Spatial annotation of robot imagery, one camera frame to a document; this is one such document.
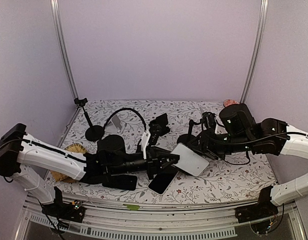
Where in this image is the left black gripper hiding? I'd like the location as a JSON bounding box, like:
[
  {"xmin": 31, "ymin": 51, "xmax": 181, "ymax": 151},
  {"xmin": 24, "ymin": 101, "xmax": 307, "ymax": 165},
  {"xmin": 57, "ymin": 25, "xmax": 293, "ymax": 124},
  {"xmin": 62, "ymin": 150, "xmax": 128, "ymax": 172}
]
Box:
[{"xmin": 108, "ymin": 146, "xmax": 179, "ymax": 179}]

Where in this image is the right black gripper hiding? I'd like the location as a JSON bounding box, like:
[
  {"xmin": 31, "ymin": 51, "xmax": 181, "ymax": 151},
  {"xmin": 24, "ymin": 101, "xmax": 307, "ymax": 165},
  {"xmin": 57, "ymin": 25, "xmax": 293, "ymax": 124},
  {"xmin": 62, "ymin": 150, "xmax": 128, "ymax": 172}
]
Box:
[{"xmin": 188, "ymin": 128, "xmax": 254, "ymax": 162}]

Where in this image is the white-edged phone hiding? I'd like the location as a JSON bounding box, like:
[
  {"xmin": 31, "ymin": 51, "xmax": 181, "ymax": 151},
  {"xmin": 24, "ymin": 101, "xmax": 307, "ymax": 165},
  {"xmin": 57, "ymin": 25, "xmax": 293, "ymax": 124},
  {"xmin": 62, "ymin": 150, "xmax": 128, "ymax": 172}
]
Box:
[{"xmin": 148, "ymin": 171, "xmax": 178, "ymax": 195}]

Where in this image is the white phone dual camera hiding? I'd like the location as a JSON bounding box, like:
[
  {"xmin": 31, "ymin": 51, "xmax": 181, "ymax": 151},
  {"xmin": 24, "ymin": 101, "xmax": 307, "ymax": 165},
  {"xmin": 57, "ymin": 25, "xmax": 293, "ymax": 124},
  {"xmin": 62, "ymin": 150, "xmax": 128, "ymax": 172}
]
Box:
[{"xmin": 171, "ymin": 144, "xmax": 209, "ymax": 177}]

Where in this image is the black round phone stand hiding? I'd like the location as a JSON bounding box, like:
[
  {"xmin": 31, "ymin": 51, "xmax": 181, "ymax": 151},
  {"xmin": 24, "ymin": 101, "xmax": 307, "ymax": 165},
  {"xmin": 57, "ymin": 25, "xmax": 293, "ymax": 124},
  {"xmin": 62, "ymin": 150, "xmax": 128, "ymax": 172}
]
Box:
[
  {"xmin": 177, "ymin": 119, "xmax": 202, "ymax": 151},
  {"xmin": 74, "ymin": 97, "xmax": 104, "ymax": 142}
]

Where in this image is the black phone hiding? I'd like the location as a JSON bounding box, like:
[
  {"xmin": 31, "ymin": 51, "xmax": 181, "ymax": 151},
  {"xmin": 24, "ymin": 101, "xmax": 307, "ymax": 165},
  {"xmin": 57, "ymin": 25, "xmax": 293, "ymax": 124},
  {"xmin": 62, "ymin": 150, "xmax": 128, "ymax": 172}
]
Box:
[{"xmin": 102, "ymin": 174, "xmax": 138, "ymax": 191}]

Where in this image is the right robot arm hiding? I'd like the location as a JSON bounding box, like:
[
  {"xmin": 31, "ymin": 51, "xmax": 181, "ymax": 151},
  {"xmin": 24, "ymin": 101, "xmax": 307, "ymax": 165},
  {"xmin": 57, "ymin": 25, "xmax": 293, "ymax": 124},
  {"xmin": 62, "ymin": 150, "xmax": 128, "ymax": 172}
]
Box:
[{"xmin": 185, "ymin": 103, "xmax": 308, "ymax": 160}]

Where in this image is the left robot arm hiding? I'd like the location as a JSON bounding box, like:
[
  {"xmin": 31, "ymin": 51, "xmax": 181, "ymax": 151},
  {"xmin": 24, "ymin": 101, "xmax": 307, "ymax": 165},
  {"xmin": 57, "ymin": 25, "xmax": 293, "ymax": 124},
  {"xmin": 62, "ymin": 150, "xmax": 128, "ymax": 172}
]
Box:
[{"xmin": 0, "ymin": 115, "xmax": 180, "ymax": 217}]

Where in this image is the black folding phone stand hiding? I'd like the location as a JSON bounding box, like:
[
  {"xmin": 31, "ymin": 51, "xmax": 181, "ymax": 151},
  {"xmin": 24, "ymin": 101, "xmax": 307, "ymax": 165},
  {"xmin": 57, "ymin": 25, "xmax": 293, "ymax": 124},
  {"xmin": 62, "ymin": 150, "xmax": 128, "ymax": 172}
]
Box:
[{"xmin": 149, "ymin": 113, "xmax": 170, "ymax": 137}]

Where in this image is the floral table mat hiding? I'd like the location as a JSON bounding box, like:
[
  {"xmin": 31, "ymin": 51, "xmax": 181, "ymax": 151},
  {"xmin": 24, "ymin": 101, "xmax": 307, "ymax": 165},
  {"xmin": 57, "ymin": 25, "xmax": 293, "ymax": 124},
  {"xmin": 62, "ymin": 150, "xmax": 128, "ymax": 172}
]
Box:
[{"xmin": 46, "ymin": 100, "xmax": 276, "ymax": 205}]

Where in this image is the red patterned bowl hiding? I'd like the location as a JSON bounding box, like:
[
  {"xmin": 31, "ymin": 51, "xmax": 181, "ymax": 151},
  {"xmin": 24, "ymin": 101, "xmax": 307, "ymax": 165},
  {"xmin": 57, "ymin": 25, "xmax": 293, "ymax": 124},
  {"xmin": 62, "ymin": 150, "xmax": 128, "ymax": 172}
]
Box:
[{"xmin": 223, "ymin": 99, "xmax": 240, "ymax": 108}]

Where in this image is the green tape piece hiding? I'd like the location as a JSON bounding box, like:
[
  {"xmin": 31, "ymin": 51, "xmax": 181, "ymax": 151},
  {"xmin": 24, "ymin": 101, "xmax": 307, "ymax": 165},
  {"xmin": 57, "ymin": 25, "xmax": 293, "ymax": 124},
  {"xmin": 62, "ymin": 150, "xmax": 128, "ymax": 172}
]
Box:
[{"xmin": 124, "ymin": 204, "xmax": 140, "ymax": 211}]

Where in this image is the woven bamboo basket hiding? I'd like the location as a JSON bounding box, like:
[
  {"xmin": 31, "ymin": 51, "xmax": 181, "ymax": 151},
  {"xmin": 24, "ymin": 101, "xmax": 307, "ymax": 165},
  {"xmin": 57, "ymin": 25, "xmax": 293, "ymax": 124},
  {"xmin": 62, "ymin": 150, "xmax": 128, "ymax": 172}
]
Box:
[{"xmin": 50, "ymin": 143, "xmax": 88, "ymax": 183}]

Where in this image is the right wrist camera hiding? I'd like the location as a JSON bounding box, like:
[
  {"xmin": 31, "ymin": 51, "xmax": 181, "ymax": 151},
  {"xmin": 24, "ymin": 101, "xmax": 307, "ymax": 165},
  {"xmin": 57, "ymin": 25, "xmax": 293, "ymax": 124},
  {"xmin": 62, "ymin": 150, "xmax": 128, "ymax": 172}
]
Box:
[{"xmin": 202, "ymin": 112, "xmax": 217, "ymax": 130}]

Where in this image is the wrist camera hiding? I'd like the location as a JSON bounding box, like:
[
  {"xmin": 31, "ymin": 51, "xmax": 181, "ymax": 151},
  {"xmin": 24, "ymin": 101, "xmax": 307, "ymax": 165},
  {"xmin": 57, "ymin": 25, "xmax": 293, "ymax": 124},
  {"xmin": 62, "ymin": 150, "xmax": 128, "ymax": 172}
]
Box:
[
  {"xmin": 202, "ymin": 112, "xmax": 217, "ymax": 130},
  {"xmin": 140, "ymin": 123, "xmax": 162, "ymax": 160}
]

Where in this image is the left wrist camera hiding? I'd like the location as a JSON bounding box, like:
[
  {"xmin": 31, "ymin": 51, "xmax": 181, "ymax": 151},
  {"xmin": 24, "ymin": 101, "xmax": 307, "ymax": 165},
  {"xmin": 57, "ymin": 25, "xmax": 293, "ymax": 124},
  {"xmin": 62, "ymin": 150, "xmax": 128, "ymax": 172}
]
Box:
[{"xmin": 140, "ymin": 123, "xmax": 162, "ymax": 160}]

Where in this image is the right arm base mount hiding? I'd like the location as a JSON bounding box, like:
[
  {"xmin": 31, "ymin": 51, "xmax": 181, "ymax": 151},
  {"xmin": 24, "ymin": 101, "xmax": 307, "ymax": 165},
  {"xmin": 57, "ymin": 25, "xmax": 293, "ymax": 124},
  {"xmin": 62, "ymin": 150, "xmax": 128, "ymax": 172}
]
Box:
[{"xmin": 235, "ymin": 185, "xmax": 278, "ymax": 223}]

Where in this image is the front aluminium rail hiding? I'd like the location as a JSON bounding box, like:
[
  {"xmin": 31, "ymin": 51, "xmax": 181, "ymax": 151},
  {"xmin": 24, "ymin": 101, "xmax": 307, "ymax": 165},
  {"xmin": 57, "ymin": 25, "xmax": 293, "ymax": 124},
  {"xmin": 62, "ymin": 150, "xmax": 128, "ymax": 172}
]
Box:
[{"xmin": 15, "ymin": 196, "xmax": 307, "ymax": 240}]

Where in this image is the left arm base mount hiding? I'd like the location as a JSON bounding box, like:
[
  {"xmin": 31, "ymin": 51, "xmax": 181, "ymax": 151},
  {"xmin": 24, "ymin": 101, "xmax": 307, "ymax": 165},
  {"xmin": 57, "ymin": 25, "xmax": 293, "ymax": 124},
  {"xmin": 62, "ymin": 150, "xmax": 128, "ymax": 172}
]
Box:
[{"xmin": 42, "ymin": 187, "xmax": 86, "ymax": 223}]

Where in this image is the right aluminium frame post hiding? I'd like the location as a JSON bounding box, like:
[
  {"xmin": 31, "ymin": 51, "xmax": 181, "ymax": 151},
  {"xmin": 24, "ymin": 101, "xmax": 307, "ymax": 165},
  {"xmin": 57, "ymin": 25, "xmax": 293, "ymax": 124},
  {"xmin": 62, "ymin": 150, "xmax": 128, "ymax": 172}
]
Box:
[{"xmin": 240, "ymin": 0, "xmax": 268, "ymax": 103}]

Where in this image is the aluminium frame post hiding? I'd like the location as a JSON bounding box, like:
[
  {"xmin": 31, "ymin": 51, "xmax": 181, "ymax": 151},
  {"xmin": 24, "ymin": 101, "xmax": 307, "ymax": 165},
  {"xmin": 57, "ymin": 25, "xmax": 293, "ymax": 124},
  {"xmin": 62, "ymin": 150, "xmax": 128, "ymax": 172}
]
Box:
[
  {"xmin": 240, "ymin": 0, "xmax": 268, "ymax": 103},
  {"xmin": 50, "ymin": 0, "xmax": 79, "ymax": 99}
]

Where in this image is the left aluminium frame post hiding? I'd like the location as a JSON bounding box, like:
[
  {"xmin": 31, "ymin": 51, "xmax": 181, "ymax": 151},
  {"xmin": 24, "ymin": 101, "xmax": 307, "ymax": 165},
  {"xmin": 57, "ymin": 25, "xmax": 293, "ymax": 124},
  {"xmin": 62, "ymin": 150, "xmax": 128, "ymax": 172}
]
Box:
[{"xmin": 50, "ymin": 0, "xmax": 79, "ymax": 99}]

